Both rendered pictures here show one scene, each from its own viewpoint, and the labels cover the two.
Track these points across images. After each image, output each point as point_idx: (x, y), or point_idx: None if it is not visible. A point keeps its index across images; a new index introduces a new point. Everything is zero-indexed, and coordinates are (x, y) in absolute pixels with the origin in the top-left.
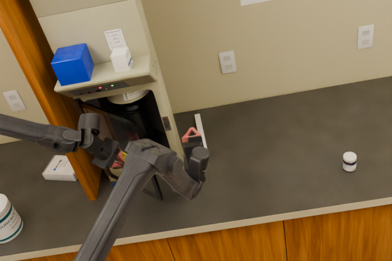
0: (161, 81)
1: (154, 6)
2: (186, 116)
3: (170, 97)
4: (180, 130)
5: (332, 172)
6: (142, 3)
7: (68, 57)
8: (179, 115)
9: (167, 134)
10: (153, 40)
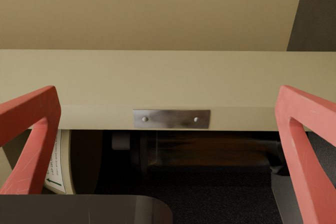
0: (31, 68)
1: None
2: None
3: (254, 0)
4: (332, 15)
5: None
6: (23, 2)
7: None
8: None
9: (229, 128)
10: (106, 1)
